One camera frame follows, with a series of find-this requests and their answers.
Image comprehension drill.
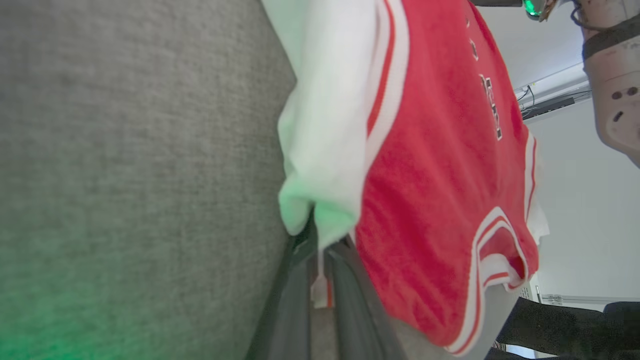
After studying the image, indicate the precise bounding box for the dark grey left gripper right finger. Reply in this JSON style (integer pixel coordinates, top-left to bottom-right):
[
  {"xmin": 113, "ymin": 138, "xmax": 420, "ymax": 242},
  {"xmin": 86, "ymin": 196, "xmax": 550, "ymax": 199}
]
[{"xmin": 325, "ymin": 238, "xmax": 407, "ymax": 360}]

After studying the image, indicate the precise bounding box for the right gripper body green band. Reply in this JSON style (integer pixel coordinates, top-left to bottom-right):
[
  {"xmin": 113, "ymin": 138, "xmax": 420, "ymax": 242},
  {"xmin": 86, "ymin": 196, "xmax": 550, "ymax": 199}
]
[{"xmin": 522, "ymin": 0, "xmax": 558, "ymax": 22}]

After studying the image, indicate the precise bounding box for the grey fabric sofa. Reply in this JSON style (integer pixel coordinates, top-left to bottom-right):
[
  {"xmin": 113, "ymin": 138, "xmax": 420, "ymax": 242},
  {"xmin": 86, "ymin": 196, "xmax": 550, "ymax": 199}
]
[{"xmin": 0, "ymin": 0, "xmax": 521, "ymax": 360}]

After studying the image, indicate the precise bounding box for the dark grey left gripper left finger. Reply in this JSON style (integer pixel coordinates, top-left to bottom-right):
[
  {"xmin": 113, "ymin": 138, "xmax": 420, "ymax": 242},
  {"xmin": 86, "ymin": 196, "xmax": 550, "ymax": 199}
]
[{"xmin": 245, "ymin": 212, "xmax": 319, "ymax": 360}]

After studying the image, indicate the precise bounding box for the white wall cable duct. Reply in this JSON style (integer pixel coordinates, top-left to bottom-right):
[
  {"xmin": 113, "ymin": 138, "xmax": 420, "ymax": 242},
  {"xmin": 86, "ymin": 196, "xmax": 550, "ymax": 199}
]
[{"xmin": 514, "ymin": 62, "xmax": 594, "ymax": 121}]

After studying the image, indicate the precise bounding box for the red and white jersey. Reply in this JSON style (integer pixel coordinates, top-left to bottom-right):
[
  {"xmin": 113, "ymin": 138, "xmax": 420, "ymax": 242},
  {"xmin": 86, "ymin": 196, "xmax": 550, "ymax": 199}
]
[{"xmin": 260, "ymin": 0, "xmax": 551, "ymax": 357}]

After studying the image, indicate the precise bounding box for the black bulky object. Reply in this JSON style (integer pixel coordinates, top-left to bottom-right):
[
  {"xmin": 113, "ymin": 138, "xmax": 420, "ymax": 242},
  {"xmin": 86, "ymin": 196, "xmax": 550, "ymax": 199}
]
[{"xmin": 484, "ymin": 297, "xmax": 640, "ymax": 360}]

